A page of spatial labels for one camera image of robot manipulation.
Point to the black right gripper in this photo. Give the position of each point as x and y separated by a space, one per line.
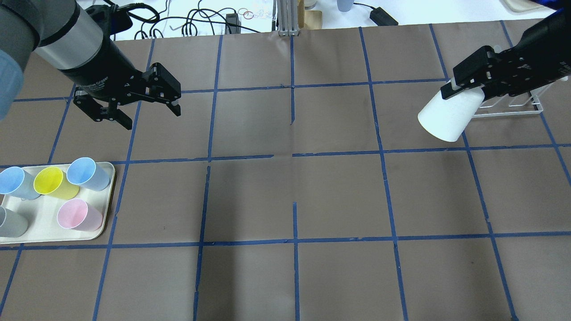
542 54

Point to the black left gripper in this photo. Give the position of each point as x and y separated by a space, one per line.
103 67

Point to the pale cream plastic cup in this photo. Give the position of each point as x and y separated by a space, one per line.
448 113

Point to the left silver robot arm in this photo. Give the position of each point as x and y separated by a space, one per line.
78 43

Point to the light blue plastic cup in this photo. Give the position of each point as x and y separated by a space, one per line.
16 182
86 173

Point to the yellow plastic cup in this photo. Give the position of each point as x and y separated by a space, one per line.
52 181

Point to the pink plastic cup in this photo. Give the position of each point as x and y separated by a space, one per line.
76 214

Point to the blue cup on desk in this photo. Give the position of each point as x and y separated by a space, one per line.
344 5

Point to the grey plastic cup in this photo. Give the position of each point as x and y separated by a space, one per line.
12 225

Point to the black power adapter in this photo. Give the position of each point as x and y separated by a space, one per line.
381 18

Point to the white wire cup rack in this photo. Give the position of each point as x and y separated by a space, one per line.
524 104

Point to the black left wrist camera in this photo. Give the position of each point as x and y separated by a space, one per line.
112 19

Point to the aluminium frame post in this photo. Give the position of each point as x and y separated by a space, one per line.
287 18

